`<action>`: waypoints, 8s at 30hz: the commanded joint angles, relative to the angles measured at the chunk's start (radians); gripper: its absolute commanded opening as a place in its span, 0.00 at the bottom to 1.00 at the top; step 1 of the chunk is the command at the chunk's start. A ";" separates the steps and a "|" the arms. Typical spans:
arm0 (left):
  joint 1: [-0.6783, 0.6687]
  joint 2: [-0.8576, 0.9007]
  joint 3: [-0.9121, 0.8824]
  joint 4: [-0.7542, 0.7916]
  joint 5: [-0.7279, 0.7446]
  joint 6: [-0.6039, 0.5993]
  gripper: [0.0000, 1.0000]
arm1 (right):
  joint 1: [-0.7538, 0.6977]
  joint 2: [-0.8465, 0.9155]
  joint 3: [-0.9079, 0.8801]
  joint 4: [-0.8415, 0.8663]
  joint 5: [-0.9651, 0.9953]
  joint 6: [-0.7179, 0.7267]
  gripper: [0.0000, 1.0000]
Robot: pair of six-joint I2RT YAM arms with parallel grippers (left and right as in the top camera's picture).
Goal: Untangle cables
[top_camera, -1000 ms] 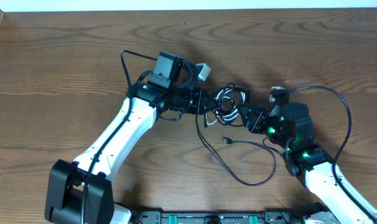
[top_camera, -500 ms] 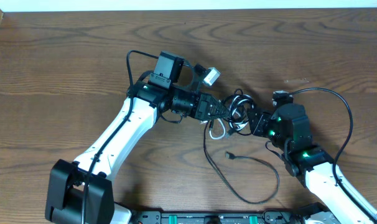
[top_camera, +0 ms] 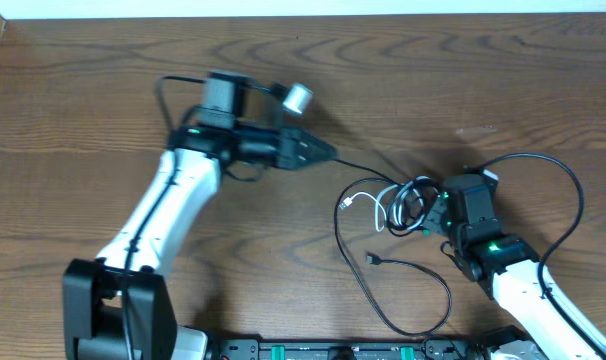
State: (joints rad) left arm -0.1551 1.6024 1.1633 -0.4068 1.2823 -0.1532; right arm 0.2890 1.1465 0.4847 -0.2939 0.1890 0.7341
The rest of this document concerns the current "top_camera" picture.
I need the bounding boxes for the black USB cable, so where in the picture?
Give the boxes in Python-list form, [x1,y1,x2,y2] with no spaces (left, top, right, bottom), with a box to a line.
[330,157,454,337]

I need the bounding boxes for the white USB cable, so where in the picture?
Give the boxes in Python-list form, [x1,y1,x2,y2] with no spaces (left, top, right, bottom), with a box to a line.
[338,175,434,234]

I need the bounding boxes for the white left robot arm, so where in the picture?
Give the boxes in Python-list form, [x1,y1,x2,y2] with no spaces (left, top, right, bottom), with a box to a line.
[62,125,337,360]

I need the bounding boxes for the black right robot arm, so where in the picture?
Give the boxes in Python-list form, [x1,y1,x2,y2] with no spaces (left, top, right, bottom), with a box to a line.
[425,170,606,360]

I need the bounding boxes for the left camera cable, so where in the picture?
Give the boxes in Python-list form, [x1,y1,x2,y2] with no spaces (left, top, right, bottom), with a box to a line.
[120,74,209,360]

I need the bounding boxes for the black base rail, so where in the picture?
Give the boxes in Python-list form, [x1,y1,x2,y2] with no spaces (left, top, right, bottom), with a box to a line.
[204,336,485,360]

